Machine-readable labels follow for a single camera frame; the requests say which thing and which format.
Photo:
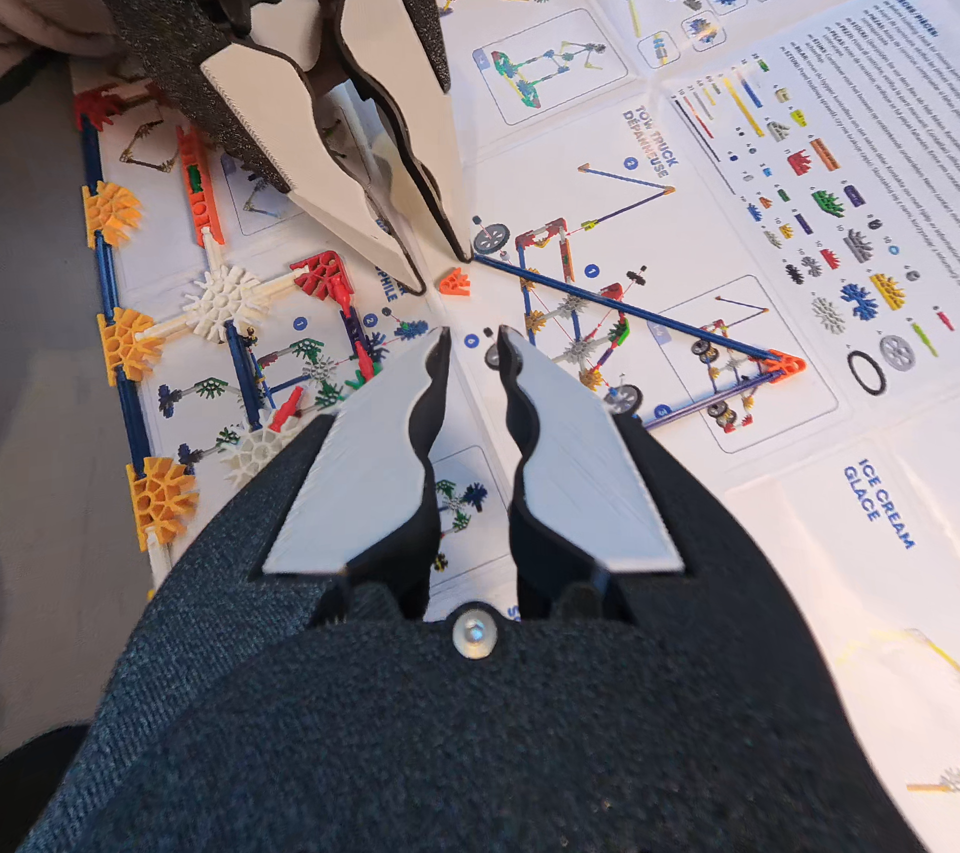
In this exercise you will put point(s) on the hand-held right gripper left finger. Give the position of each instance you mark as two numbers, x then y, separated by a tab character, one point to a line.
353	493

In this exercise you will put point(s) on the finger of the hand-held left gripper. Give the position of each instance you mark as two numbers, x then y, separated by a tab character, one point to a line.
308	156
405	103

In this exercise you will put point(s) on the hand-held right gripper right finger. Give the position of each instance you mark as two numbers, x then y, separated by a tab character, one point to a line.
593	493

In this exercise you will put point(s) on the purple plastic rod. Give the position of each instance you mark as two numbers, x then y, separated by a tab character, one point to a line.
705	396

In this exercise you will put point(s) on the colourful rod connector frame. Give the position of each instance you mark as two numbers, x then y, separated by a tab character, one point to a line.
225	298

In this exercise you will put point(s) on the small orange connector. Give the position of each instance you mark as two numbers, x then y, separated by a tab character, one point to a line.
780	367
453	283

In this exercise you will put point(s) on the blue plastic rod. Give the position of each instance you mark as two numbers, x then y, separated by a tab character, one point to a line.
645	309

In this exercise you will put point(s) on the white building instruction sheet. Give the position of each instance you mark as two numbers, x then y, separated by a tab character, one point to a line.
840	553

